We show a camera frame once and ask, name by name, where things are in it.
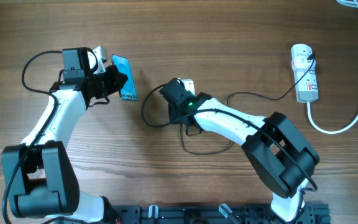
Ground Galaxy S25 smartphone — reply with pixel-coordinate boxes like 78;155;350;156
111;55;138;101

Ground black USB charging cable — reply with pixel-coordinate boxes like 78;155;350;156
178;49;316;156

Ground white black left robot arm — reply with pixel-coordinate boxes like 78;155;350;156
1;46;128;223

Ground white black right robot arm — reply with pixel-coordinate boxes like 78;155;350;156
159;78;319;223

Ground white charger plug adapter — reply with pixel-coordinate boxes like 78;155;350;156
291;54;314;72

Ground white power strip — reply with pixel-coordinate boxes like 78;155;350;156
291;44;319;103

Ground black mounting rail base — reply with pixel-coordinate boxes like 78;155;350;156
111;203;331;224

